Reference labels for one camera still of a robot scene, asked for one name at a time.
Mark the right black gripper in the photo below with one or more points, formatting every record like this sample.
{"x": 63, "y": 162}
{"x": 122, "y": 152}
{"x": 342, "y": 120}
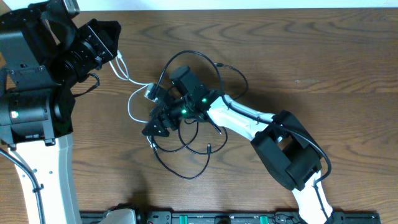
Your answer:
{"x": 163, "y": 113}

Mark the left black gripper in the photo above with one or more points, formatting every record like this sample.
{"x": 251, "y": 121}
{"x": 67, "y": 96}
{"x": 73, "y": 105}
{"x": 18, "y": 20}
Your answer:
{"x": 109, "y": 40}

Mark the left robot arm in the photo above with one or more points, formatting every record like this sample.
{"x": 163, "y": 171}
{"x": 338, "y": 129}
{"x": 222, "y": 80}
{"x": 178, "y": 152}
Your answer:
{"x": 45, "y": 55}

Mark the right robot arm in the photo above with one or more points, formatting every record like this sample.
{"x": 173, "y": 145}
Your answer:
{"x": 288, "y": 152}

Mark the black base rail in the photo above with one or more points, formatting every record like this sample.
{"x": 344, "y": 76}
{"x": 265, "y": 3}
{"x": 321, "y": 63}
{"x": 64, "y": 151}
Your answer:
{"x": 167, "y": 217}

